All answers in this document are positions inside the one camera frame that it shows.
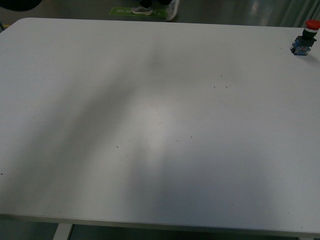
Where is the green floor sign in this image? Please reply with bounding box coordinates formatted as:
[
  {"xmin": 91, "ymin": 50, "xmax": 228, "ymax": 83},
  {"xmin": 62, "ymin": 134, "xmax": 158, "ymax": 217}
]
[{"xmin": 109, "ymin": 7, "xmax": 167, "ymax": 18}]

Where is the grey sneaker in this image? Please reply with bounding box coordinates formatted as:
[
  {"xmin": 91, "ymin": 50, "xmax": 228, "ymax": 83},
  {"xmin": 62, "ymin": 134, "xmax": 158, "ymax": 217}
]
[
  {"xmin": 130, "ymin": 6, "xmax": 153, "ymax": 16},
  {"xmin": 166, "ymin": 0, "xmax": 180, "ymax": 22}
]

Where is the red mushroom push button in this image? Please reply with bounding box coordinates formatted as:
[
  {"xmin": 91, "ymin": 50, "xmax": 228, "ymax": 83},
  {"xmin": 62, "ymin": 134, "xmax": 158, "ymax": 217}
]
[{"xmin": 290, "ymin": 19, "xmax": 320, "ymax": 56}]

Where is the grey right sneaker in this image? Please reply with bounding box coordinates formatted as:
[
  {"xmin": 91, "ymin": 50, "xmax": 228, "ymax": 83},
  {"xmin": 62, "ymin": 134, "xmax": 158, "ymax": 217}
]
[{"xmin": 166, "ymin": 0, "xmax": 180, "ymax": 22}]

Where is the grey left sneaker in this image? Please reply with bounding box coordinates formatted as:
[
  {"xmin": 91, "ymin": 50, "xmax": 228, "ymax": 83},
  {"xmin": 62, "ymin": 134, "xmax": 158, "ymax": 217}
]
[{"xmin": 130, "ymin": 6, "xmax": 153, "ymax": 16}]

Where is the grey curtain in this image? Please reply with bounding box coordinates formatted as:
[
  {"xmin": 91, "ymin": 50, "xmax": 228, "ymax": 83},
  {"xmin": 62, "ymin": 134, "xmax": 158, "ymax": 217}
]
[{"xmin": 279, "ymin": 0, "xmax": 320, "ymax": 28}]

